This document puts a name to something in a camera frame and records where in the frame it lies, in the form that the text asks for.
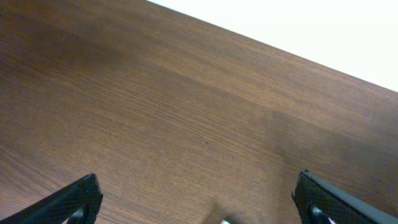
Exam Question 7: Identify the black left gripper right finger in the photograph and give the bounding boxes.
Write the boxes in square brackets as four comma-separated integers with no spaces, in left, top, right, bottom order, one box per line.
[291,170,397,224]

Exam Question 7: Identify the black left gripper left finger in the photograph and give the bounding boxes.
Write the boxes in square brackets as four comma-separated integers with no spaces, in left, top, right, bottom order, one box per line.
[1,173,103,224]

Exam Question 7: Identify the green white soap packet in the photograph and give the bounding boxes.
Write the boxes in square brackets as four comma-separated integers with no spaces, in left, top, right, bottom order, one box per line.
[220,220,233,224]

